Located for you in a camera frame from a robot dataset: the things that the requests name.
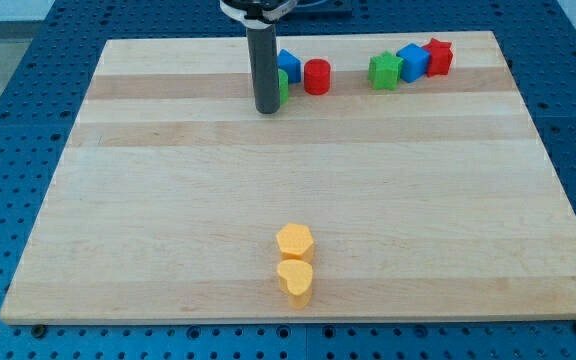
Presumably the blue cube block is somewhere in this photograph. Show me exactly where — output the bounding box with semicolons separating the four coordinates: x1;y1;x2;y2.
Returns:
396;44;430;83

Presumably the yellow hexagon block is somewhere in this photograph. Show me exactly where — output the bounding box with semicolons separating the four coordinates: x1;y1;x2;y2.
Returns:
276;223;314;263

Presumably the yellow heart block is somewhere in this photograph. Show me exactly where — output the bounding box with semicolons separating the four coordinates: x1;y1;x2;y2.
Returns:
276;259;314;309

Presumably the green cylinder block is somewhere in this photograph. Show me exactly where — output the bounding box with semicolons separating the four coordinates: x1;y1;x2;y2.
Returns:
278;69;290;105

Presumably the red cylinder block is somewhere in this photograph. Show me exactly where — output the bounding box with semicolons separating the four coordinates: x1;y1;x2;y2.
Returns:
303;58;331;95

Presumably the blue triangular block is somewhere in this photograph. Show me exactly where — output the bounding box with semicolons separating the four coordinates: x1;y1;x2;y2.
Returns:
277;49;302;83

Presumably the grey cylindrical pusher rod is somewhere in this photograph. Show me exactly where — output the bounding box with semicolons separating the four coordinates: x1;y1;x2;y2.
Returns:
246;25;280;114

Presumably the green star block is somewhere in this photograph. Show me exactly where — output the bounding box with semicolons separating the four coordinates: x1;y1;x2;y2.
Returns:
368;51;404;90

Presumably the wooden board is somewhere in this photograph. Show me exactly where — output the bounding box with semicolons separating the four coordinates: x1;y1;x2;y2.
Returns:
0;31;576;325

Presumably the red star block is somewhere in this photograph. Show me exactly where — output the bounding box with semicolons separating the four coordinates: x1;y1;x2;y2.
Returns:
423;38;453;77

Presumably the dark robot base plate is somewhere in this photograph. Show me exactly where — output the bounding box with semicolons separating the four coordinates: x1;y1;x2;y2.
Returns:
288;0;353;17

